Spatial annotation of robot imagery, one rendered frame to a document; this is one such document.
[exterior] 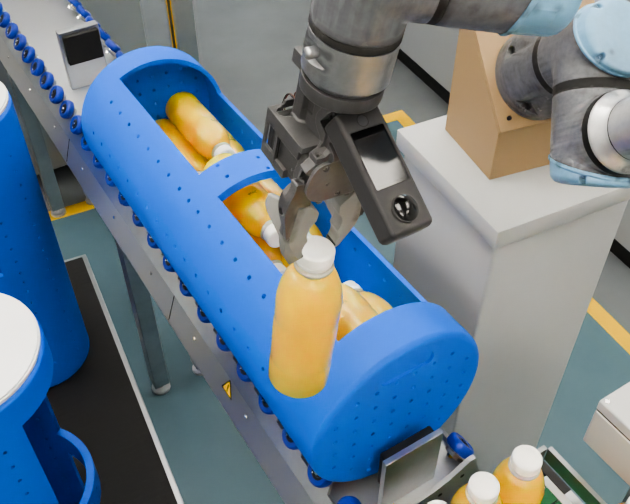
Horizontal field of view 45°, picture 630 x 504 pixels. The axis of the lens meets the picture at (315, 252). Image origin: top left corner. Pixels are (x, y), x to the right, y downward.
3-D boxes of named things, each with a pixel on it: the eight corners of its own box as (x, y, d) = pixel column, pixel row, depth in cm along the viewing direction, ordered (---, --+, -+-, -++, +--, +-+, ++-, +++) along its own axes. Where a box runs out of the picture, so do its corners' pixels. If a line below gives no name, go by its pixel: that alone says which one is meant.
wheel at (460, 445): (450, 427, 116) (441, 436, 116) (469, 449, 113) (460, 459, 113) (461, 431, 119) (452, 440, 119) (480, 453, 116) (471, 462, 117)
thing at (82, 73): (106, 74, 199) (94, 19, 188) (112, 81, 197) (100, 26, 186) (69, 86, 195) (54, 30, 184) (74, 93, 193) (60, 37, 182)
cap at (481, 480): (501, 505, 96) (503, 498, 95) (470, 508, 96) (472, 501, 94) (493, 477, 99) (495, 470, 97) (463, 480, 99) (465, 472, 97)
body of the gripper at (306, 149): (324, 138, 76) (349, 33, 67) (371, 195, 72) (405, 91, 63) (256, 156, 72) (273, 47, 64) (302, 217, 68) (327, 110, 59)
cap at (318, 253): (340, 260, 78) (342, 247, 77) (320, 281, 75) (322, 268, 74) (308, 243, 79) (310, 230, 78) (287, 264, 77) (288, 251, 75)
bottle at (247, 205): (239, 178, 137) (293, 239, 126) (204, 192, 134) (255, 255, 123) (236, 146, 132) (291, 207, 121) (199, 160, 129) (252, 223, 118)
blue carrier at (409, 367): (215, 144, 174) (203, 28, 154) (465, 424, 121) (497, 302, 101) (94, 185, 163) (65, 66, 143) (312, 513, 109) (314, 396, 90)
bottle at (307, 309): (339, 370, 91) (361, 257, 78) (306, 410, 86) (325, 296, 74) (290, 342, 93) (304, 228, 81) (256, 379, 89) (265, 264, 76)
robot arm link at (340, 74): (420, 47, 60) (334, 66, 56) (405, 95, 63) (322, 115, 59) (368, -4, 63) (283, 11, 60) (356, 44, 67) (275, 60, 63)
